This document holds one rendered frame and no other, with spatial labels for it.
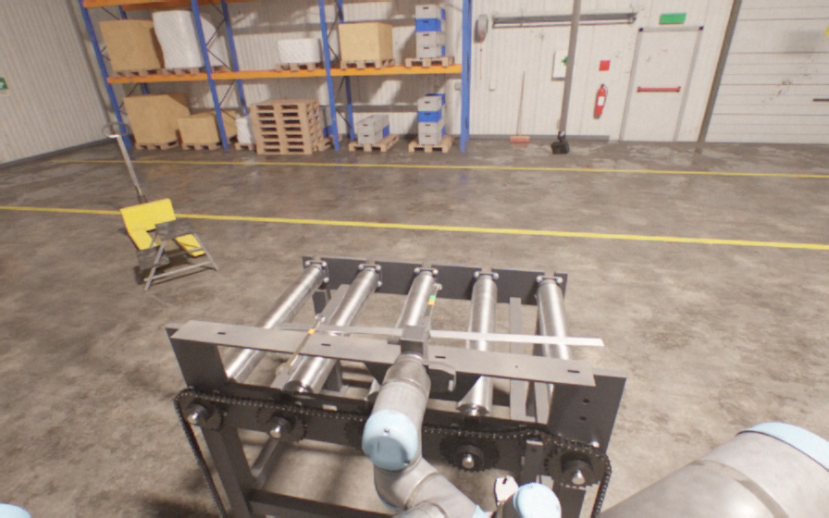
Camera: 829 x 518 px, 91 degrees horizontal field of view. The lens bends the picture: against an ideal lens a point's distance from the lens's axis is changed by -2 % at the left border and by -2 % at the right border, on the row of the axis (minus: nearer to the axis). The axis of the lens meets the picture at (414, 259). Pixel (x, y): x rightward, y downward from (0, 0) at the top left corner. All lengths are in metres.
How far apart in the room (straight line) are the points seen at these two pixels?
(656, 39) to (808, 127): 3.57
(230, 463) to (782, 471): 1.61
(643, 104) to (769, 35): 2.32
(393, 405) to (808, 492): 0.51
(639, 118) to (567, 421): 9.35
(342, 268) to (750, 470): 1.94
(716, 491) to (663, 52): 9.96
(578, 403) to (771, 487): 0.76
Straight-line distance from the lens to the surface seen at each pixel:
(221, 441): 1.72
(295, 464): 2.46
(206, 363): 1.51
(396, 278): 2.15
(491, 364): 1.12
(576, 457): 1.31
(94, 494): 2.81
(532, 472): 1.32
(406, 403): 0.75
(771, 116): 11.23
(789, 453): 0.56
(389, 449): 0.73
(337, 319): 1.75
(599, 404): 1.24
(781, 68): 11.12
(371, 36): 8.85
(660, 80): 10.32
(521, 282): 2.08
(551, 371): 1.13
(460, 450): 1.28
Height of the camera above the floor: 1.90
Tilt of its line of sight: 27 degrees down
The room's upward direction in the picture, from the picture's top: 2 degrees counter-clockwise
